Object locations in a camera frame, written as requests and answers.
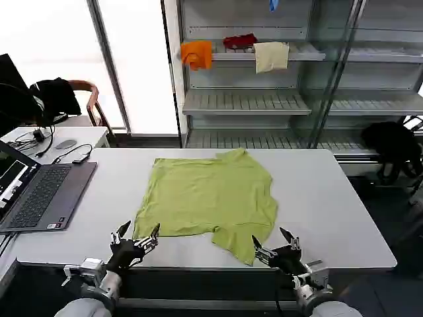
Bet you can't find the black jacket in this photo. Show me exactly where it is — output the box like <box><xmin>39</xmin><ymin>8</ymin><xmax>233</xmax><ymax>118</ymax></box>
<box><xmin>28</xmin><ymin>77</ymin><xmax>83</xmax><ymax>125</ymax></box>

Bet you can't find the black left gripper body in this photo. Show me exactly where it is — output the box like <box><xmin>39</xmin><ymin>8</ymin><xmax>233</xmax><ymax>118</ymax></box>
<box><xmin>106</xmin><ymin>238</ymin><xmax>147</xmax><ymax>271</ymax></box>

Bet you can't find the grey open laptop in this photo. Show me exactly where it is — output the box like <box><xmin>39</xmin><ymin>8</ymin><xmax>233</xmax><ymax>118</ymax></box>
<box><xmin>0</xmin><ymin>139</ymin><xmax>98</xmax><ymax>234</ymax></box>

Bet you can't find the grey window frame post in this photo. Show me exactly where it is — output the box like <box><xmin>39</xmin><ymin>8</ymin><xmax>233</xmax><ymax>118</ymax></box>
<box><xmin>87</xmin><ymin>0</ymin><xmax>134</xmax><ymax>133</ymax></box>

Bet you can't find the empty grey shelf rack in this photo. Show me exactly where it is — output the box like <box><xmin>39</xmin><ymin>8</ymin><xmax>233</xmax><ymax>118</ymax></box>
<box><xmin>309</xmin><ymin>0</ymin><xmax>423</xmax><ymax>163</ymax></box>

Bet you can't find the black backpack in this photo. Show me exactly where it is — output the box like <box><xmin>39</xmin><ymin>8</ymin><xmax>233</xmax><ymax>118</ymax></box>
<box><xmin>360</xmin><ymin>121</ymin><xmax>421</xmax><ymax>186</ymax></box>

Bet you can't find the black monitor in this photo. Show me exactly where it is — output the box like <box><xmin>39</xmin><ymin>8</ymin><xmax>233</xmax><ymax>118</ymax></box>
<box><xmin>0</xmin><ymin>53</ymin><xmax>43</xmax><ymax>137</ymax></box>

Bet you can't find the adapter with black cable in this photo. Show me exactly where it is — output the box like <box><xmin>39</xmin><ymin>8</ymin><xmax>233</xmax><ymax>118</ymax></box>
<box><xmin>50</xmin><ymin>143</ymin><xmax>94</xmax><ymax>165</ymax></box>

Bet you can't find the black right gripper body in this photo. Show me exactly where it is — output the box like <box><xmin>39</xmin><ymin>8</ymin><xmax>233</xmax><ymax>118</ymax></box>
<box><xmin>263</xmin><ymin>244</ymin><xmax>307</xmax><ymax>275</ymax></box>

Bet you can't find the brown wooden chair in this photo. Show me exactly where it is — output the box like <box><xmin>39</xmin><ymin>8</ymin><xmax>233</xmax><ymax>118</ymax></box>
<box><xmin>67</xmin><ymin>79</ymin><xmax>117</xmax><ymax>139</ymax></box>

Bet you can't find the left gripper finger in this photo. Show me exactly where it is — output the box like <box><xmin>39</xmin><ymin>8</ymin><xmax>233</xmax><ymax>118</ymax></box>
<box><xmin>133</xmin><ymin>223</ymin><xmax>161</xmax><ymax>254</ymax></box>
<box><xmin>110</xmin><ymin>220</ymin><xmax>132</xmax><ymax>246</ymax></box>

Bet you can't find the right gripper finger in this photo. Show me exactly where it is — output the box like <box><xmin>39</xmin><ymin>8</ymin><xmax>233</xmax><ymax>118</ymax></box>
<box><xmin>251</xmin><ymin>234</ymin><xmax>279</xmax><ymax>265</ymax></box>
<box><xmin>278</xmin><ymin>227</ymin><xmax>302</xmax><ymax>252</ymax></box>

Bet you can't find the green t-shirt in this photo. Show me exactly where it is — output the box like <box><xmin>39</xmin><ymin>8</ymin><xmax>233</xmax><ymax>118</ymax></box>
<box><xmin>133</xmin><ymin>147</ymin><xmax>279</xmax><ymax>267</ymax></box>

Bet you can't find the grey shelf rack with cloths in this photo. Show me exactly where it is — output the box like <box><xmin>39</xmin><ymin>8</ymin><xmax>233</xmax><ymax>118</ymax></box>
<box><xmin>161</xmin><ymin>0</ymin><xmax>333</xmax><ymax>150</ymax></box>

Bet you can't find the grey computer mouse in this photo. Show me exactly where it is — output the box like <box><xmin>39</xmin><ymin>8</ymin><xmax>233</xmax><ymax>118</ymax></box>
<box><xmin>55</xmin><ymin>139</ymin><xmax>78</xmax><ymax>151</ymax></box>

